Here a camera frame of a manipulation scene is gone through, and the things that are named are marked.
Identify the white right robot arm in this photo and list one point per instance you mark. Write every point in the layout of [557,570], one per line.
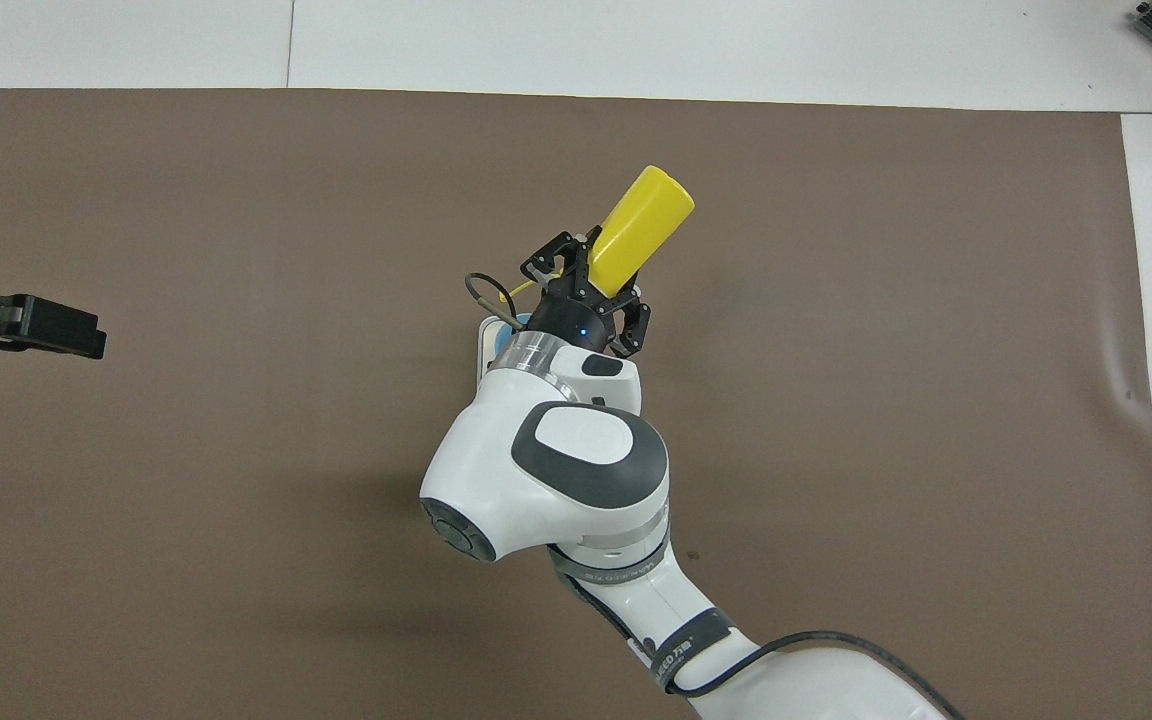
[536,470]

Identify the silver digital kitchen scale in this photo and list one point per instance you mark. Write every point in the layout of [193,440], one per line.
[488,350]

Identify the brown table mat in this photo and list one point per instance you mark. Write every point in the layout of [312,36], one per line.
[886,300]

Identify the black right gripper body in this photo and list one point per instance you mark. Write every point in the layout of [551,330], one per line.
[576,320]

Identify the yellow squeeze bottle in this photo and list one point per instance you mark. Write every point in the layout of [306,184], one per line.
[641,225]

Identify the light blue paper cup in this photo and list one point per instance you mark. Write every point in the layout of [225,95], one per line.
[522,322]

